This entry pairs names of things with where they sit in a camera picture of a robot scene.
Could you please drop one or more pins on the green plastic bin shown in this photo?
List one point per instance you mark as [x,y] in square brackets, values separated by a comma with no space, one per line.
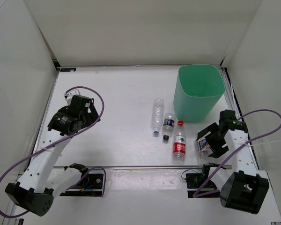
[198,88]

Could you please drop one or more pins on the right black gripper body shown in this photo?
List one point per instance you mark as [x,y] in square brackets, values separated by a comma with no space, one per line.
[216,139]

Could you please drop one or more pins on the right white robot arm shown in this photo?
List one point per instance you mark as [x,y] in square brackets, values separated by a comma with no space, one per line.
[239,183]

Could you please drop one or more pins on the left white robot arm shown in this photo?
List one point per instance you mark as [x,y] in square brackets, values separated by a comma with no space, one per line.
[34,191]

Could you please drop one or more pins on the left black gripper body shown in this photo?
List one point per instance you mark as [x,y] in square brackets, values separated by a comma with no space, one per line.
[90,107]

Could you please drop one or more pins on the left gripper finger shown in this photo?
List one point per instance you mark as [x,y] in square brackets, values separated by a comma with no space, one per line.
[93,114]
[86,120]

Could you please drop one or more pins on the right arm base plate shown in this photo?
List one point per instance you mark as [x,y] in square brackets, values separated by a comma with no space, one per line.
[195,179]

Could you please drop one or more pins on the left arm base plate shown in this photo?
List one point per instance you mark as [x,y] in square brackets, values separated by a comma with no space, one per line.
[92,185]

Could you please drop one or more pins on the crushed bottle blue label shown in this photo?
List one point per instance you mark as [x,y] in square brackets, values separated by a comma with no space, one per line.
[203,149]

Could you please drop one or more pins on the clear bottle red label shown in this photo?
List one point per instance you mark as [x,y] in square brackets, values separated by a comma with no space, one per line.
[179,143]

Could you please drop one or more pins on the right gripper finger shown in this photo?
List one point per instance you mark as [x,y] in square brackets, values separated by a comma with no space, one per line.
[209,133]
[218,149]

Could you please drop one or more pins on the small bottle black cap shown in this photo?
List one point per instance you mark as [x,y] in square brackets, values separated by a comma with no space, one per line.
[168,125]

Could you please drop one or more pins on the clear bottle blue cap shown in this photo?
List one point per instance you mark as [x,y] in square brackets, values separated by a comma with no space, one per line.
[157,115]

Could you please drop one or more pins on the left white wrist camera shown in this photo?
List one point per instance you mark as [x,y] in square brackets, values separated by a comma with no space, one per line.
[69,95]

